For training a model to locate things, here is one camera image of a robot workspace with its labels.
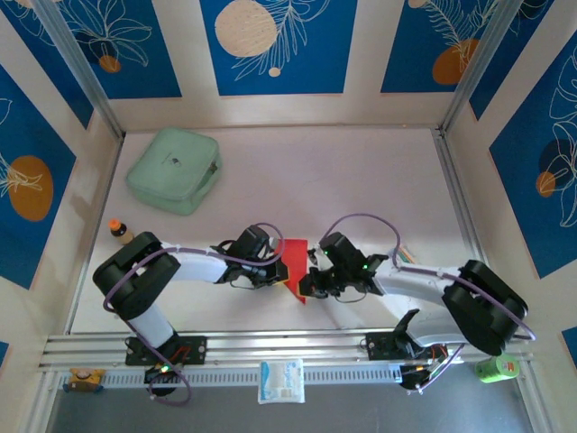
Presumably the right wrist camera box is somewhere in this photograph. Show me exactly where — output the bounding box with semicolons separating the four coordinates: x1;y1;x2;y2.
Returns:
307;245;326;272

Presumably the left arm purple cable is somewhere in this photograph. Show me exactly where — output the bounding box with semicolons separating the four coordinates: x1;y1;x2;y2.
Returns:
103;222;285;406

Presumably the slotted grey cable duct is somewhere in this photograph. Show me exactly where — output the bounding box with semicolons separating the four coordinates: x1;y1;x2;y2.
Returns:
58;365;405;390

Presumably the small bottle orange cap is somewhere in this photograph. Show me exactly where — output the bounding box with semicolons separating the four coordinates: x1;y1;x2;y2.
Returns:
108;218;136;246

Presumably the aluminium frame post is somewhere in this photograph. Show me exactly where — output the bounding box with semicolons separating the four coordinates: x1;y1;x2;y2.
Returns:
439;0;527;134
33;0;125;141

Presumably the white blue tissue pack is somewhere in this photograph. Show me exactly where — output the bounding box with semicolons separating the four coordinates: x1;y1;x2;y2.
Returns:
257;358;307;405

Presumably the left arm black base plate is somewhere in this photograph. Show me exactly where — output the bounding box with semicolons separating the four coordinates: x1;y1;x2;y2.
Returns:
124;336;208;366

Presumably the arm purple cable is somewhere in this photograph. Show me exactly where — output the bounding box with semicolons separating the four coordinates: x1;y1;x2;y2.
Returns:
103;222;285;406
317;213;537;392

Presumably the aluminium side rail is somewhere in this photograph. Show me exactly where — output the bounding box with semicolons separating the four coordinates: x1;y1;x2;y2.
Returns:
431;128;506;325

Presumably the mint green zip pouch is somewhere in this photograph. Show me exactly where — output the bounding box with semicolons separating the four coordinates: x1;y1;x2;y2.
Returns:
124;126;222;217

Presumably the aluminium mounting rail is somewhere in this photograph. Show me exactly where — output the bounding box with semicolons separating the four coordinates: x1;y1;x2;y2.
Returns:
38;325;536;369

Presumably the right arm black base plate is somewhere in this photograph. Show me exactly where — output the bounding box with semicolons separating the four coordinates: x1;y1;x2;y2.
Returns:
363;331;447;362

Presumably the orange blue toy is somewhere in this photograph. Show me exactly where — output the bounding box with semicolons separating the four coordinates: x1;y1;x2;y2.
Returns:
62;367;107;394

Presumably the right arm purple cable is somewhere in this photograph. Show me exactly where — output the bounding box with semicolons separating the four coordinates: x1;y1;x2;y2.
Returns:
317;213;537;392

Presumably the green can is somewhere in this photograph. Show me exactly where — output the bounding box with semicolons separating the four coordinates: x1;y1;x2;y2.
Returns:
473;355;521;385

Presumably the red paper sheet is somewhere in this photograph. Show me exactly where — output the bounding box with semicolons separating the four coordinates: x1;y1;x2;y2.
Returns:
279;237;312;307

